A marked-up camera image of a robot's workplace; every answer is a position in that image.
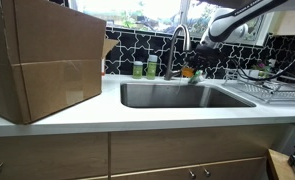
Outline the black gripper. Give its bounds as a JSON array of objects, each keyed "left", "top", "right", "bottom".
[{"left": 186, "top": 44, "right": 222, "bottom": 73}]

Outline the small orange bowl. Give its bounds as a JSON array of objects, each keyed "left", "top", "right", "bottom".
[{"left": 181, "top": 66, "right": 195, "bottom": 79}]

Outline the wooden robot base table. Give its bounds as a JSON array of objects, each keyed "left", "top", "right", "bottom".
[{"left": 266, "top": 148, "right": 295, "bottom": 180}]

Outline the stainless steel sink basin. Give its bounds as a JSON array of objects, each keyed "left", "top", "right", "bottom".
[{"left": 120, "top": 82, "right": 257, "bottom": 109}]

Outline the kitchen window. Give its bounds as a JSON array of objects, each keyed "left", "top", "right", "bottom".
[{"left": 68, "top": 0, "right": 275, "bottom": 46}]

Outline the green sponge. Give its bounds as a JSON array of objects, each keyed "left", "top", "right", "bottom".
[{"left": 187, "top": 69, "right": 204, "bottom": 85}]

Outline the brushed steel gooseneck faucet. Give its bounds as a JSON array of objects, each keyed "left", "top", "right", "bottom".
[{"left": 163, "top": 24, "right": 192, "bottom": 81}]

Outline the tall green soap bottle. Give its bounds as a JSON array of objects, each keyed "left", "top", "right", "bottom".
[{"left": 146, "top": 54, "right": 159, "bottom": 81}]

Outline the small pink flower plant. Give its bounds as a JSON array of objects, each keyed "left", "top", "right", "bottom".
[{"left": 252, "top": 61, "right": 271, "bottom": 78}]

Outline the wooden base cabinet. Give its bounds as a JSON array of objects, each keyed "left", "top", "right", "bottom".
[{"left": 0, "top": 124, "right": 288, "bottom": 180}]

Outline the brown cardboard box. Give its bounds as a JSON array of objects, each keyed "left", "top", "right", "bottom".
[{"left": 0, "top": 0, "right": 120, "bottom": 125}]

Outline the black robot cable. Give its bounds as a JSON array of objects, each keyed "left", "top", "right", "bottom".
[{"left": 233, "top": 39, "right": 295, "bottom": 83}]

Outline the metal wire dish rack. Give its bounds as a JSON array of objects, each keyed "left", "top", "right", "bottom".
[{"left": 221, "top": 68, "right": 295, "bottom": 105}]

